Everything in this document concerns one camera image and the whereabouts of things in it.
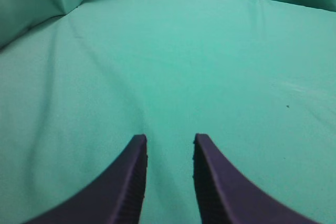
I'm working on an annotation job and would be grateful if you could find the green table cloth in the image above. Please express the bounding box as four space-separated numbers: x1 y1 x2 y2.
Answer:
1 0 335 223

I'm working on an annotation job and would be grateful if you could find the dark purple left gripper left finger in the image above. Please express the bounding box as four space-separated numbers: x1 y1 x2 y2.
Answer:
29 134 148 223

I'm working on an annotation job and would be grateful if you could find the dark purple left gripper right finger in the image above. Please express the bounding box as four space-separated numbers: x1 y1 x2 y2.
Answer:
193 134 313 223

